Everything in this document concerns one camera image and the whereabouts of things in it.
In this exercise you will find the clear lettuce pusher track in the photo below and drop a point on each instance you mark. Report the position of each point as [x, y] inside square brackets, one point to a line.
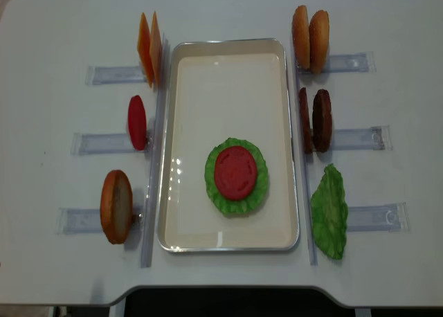
[391, 217]

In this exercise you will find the clear rack rail left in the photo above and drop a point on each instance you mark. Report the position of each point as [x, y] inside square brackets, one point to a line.
[157, 158]

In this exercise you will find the clear bun pusher track right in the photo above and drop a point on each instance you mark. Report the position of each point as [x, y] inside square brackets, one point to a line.
[347, 63]

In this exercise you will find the sesame bun top slice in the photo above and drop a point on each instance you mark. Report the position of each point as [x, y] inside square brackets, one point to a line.
[300, 36]

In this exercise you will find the clear patty pusher track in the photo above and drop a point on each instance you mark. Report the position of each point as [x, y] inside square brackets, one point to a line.
[373, 138]

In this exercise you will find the clear bun pusher track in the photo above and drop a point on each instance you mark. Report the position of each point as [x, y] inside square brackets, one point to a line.
[72, 221]
[347, 63]

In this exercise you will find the clear cheese pusher track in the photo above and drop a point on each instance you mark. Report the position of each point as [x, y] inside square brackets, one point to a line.
[99, 75]

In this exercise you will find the white rectangular metal tray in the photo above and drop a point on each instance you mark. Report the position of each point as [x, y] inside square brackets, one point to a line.
[220, 90]

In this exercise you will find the clear tomato pusher track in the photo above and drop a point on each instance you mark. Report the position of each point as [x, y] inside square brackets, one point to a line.
[88, 144]

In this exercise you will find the clear rack rail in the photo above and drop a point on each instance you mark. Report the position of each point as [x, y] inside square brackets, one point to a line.
[313, 260]
[157, 158]

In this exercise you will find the clear rack rail right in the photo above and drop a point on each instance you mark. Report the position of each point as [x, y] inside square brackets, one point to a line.
[313, 260]

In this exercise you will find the red tomato slice on tray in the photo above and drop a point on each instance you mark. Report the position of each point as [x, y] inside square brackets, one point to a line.
[235, 173]

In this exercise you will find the green lettuce leaf on tray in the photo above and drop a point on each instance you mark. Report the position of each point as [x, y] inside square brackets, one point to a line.
[251, 203]

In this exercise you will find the brown meat patty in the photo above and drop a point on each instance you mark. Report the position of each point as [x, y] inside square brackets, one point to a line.
[304, 116]
[322, 121]

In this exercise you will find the standing red tomato slice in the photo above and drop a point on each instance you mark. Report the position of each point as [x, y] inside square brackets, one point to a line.
[137, 124]

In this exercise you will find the standing brown meat patty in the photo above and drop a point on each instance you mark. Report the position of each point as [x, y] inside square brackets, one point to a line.
[322, 121]

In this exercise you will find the clear bun pusher track left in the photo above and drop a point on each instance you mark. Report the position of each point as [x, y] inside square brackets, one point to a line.
[72, 221]

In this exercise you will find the standing green lettuce leaf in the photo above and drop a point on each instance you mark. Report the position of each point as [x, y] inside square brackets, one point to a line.
[329, 212]

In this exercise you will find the orange cheese slice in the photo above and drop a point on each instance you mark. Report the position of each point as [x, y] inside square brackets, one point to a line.
[156, 50]
[143, 48]

